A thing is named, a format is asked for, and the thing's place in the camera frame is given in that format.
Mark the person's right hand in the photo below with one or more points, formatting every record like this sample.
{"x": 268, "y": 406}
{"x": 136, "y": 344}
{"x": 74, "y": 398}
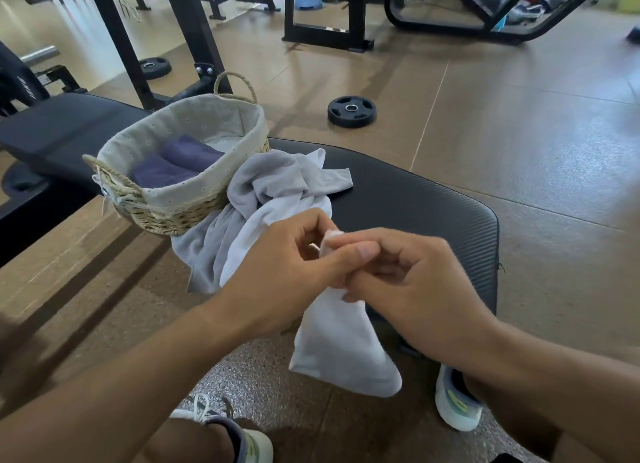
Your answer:
{"x": 430, "y": 297}

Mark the person's left hand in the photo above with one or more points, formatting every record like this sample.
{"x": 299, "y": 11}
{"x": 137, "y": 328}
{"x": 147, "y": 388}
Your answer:
{"x": 275, "y": 282}

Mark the light grey towel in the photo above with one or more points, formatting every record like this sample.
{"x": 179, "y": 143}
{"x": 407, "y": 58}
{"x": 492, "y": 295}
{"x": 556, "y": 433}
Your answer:
{"x": 280, "y": 177}

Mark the dark purple towel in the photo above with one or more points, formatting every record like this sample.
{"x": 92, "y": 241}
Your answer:
{"x": 192, "y": 152}
{"x": 160, "y": 172}

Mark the woven basket with white liner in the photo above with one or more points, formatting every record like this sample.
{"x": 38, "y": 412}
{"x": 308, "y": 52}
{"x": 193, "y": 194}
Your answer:
{"x": 200, "y": 117}

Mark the person's left forearm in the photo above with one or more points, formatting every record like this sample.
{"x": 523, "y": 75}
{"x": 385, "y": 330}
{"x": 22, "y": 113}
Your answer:
{"x": 110, "y": 387}

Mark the person's right white shoe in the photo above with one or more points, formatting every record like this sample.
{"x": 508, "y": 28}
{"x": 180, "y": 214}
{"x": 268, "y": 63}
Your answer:
{"x": 450, "y": 412}

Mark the person's white shoe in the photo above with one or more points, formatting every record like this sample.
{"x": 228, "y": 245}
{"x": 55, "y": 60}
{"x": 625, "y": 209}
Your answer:
{"x": 260, "y": 445}
{"x": 450, "y": 412}

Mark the person's right leg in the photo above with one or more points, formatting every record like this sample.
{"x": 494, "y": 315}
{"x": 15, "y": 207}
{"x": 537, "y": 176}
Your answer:
{"x": 500, "y": 412}

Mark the person's leg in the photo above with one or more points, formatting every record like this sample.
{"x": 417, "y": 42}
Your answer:
{"x": 190, "y": 445}
{"x": 500, "y": 412}

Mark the person's left white shoe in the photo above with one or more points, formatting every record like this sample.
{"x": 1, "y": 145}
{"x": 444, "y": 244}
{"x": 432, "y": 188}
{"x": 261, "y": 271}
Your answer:
{"x": 260, "y": 445}

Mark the person's black shorts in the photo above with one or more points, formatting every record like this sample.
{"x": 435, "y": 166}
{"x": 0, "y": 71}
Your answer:
{"x": 505, "y": 459}

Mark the person's left leg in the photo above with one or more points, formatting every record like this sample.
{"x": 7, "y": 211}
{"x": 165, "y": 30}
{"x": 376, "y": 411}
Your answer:
{"x": 190, "y": 445}

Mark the black padded weight bench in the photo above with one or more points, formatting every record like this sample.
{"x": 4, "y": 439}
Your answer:
{"x": 425, "y": 212}

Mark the black rubber weight plate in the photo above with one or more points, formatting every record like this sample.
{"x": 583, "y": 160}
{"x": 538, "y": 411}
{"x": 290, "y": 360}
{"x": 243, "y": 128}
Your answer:
{"x": 340, "y": 118}
{"x": 162, "y": 71}

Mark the black steel base beam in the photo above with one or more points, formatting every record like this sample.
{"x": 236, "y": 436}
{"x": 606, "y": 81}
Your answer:
{"x": 35, "y": 222}

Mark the black steel squat rack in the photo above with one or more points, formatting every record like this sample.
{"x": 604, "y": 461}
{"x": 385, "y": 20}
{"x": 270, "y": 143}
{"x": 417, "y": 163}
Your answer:
{"x": 195, "y": 27}

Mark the large black weight plate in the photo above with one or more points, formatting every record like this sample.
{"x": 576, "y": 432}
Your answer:
{"x": 20, "y": 182}

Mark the blue plastic container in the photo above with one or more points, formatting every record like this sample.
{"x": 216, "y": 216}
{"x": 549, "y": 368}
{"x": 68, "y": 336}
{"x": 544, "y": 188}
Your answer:
{"x": 307, "y": 0}

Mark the black bumper plate white print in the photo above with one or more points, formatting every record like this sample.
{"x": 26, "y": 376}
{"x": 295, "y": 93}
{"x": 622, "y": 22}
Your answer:
{"x": 20, "y": 82}

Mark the black gym accessory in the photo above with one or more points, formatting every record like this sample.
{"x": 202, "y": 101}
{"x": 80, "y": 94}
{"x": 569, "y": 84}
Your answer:
{"x": 635, "y": 35}

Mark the yellow green cushion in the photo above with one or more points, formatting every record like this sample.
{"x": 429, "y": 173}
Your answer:
{"x": 630, "y": 2}

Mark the black bench press frame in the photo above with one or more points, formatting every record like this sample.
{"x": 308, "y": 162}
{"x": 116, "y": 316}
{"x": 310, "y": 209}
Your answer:
{"x": 357, "y": 12}

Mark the black barbell stand frame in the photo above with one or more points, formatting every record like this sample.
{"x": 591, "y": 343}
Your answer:
{"x": 62, "y": 75}

